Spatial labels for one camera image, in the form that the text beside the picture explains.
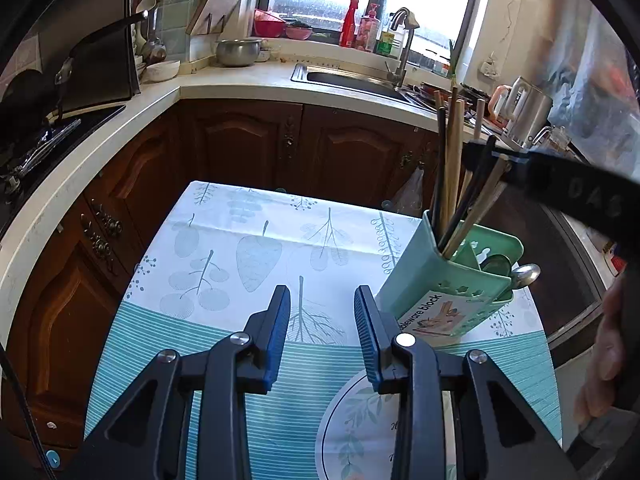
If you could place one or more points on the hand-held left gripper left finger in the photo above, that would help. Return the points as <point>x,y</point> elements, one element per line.
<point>277,340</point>

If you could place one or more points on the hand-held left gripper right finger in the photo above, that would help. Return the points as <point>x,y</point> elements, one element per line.
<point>367,340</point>

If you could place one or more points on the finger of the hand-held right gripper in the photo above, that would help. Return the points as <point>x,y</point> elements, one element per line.
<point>517,172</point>
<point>480,147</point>

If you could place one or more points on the black chopstick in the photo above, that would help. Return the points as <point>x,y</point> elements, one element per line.
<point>470,190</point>
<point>439,160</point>

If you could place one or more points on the green plastic utensil holder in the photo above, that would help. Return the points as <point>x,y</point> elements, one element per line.
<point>415,260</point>

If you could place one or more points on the metal spoon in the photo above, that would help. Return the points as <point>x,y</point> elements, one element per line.
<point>525,275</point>
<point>497,265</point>

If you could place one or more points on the person's right hand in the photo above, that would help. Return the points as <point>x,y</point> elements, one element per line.
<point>605,355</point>

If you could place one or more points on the glass pitcher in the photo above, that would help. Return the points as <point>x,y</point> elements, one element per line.
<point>550,137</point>

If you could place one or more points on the steel electric kettle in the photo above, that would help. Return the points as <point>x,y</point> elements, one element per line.
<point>530,110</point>

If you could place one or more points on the red pan with dishes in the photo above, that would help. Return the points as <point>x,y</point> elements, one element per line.
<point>430,91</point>

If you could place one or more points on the grey built-in appliance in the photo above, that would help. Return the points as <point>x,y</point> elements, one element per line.
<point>575,270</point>

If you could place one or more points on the clear plastic bag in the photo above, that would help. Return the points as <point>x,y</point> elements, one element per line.
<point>410,192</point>

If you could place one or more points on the teal leaf print tablecloth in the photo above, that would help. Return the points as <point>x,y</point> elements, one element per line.
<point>225,270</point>

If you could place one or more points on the hanging clear plastic sheet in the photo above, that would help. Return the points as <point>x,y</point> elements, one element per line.
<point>595,85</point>

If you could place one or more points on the steel kitchen faucet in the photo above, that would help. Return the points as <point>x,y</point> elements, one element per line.
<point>400,55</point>

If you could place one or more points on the green dish soap bottle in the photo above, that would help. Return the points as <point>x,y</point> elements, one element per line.
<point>387,45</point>

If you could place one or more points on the steel kitchen sink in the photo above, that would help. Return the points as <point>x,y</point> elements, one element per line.
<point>345,80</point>

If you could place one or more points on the pink soap pump bottle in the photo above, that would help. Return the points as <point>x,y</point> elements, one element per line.
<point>369,30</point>

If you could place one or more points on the red spray bottle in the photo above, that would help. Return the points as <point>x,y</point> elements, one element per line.
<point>349,25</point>

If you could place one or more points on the brown wooden kitchen cabinets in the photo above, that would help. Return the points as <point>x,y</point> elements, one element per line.
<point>240,145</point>

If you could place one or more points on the small pink bowl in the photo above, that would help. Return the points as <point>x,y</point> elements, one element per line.
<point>299,33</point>

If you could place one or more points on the pink colander bowl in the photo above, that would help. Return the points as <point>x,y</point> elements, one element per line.
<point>267,25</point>

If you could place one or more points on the steel cooking pot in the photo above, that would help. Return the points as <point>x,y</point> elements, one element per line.
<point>239,53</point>

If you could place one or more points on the white kitchen countertop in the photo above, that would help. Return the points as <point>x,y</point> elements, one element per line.
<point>225,85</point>

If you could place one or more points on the white ceramic bowl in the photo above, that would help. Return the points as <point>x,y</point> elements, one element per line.
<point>161,71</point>

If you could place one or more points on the black gas stove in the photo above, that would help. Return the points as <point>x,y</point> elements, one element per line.
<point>75,125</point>

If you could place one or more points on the wooden cutting board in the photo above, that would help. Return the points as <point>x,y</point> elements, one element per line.
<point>215,2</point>

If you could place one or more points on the black wok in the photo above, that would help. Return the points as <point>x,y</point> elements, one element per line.
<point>25,100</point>

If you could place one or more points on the white wall outlet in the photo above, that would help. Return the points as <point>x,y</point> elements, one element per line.
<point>490,69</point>

